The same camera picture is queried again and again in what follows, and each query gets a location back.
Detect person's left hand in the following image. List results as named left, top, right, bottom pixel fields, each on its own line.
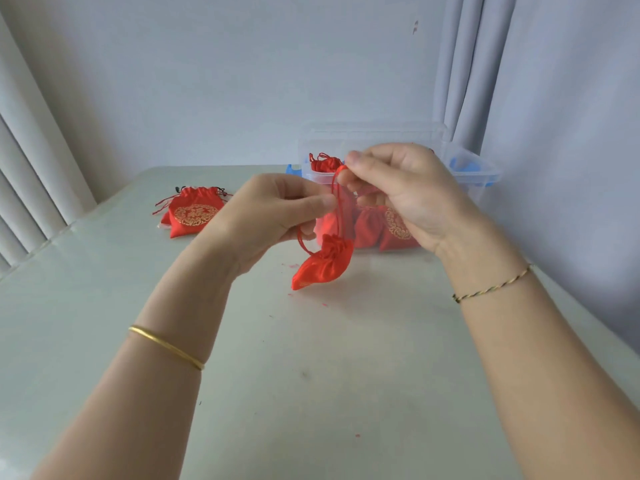
left=199, top=173, right=339, bottom=281

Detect person's right hand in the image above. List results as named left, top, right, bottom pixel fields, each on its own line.
left=337, top=142, right=489, bottom=258

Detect clear plastic storage box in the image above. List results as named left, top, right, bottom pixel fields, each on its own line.
left=285, top=139, right=502, bottom=255

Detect stack of red pouches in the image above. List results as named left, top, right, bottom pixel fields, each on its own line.
left=152, top=186, right=233, bottom=239
left=291, top=164, right=356, bottom=291

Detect person's right forearm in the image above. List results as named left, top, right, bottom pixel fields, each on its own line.
left=437, top=219, right=640, bottom=480

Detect person's left forearm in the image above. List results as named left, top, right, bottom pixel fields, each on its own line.
left=32, top=238, right=242, bottom=480

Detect gold bangle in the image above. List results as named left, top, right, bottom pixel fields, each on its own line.
left=128, top=325, right=206, bottom=371

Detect grey curtain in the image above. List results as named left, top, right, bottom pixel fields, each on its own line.
left=432, top=0, right=640, bottom=355

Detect white vertical blinds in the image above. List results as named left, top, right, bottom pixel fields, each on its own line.
left=0, top=9, right=97, bottom=275

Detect thin braided bracelet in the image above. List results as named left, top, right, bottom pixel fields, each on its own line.
left=452, top=264, right=533, bottom=304

